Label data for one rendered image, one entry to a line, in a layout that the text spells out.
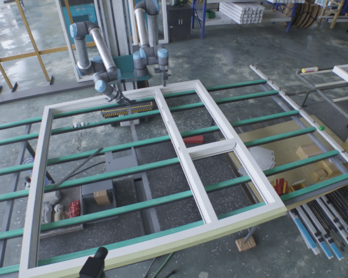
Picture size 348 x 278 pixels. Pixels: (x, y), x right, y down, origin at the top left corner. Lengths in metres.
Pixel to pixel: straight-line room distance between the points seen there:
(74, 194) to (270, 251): 1.80
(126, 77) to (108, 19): 0.68
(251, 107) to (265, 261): 2.26
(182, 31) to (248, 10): 1.61
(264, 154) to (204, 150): 0.67
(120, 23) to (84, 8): 2.78
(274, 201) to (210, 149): 0.55
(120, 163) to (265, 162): 1.20
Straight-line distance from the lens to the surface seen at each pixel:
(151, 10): 2.52
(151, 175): 1.88
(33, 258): 1.49
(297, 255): 2.48
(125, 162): 1.66
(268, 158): 2.08
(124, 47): 2.92
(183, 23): 5.68
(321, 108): 2.99
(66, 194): 1.95
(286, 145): 2.27
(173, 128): 1.74
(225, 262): 2.24
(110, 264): 1.26
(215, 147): 1.65
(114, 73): 1.97
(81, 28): 2.29
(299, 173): 2.09
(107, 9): 2.79
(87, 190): 1.79
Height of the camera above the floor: 2.12
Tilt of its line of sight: 46 degrees down
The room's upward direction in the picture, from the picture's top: straight up
